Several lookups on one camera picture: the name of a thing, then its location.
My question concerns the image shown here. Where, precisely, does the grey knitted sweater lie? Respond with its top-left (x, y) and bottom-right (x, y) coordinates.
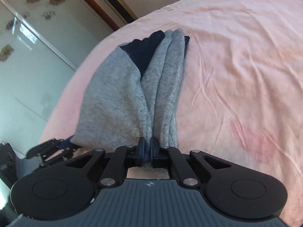
top-left (71, 29), bottom-right (190, 151)

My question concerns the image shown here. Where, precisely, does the pink bed sheet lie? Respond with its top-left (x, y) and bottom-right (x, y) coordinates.
top-left (40, 0), bottom-right (302, 226)

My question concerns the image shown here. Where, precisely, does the glass wardrobe sliding door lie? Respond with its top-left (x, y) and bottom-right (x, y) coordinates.
top-left (1, 0), bottom-right (112, 154)

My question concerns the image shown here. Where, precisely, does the gold tower air conditioner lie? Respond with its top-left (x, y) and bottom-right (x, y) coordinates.
top-left (103, 0), bottom-right (138, 24)

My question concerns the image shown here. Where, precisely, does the brown wooden door frame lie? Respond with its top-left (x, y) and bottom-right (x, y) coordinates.
top-left (84, 0), bottom-right (120, 31)

